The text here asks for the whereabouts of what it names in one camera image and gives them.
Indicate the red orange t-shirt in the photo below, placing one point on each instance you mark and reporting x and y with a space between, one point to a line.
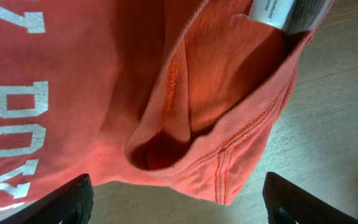
173 93

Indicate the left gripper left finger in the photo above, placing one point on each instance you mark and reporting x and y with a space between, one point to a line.
72 203

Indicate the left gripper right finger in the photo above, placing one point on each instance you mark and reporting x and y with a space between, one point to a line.
287 203

